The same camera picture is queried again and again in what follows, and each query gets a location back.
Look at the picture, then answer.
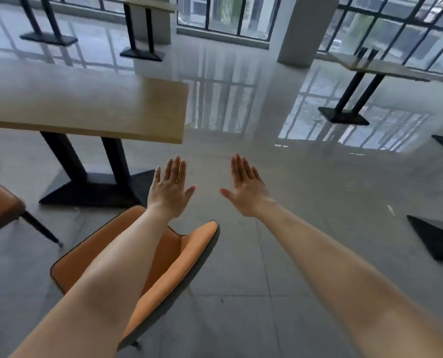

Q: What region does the grey concrete pillar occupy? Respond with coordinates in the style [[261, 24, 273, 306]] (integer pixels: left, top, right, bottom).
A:
[[277, 0, 340, 69]]

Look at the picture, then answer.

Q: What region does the person's right hand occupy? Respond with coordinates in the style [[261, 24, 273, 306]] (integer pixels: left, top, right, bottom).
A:
[[219, 153, 277, 219]]

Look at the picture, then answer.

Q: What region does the large wooden table black base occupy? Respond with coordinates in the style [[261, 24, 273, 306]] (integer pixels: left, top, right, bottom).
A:
[[0, 57, 190, 209]]

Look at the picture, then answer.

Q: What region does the person's right forearm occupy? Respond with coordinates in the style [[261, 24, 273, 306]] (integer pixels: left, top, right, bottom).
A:
[[258, 199, 443, 358]]

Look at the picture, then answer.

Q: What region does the orange chair black trim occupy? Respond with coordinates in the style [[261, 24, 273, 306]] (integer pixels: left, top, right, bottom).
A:
[[50, 205, 221, 349]]

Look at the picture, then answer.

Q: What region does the person's left forearm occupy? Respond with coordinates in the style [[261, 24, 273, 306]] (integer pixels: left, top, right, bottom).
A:
[[10, 205, 173, 358]]

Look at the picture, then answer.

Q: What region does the black framed window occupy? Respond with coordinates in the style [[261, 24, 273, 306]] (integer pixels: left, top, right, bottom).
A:
[[176, 0, 282, 42], [317, 0, 443, 77]]

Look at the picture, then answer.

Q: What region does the person's left hand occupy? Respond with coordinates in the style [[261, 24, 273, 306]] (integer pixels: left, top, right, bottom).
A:
[[147, 156, 197, 220]]

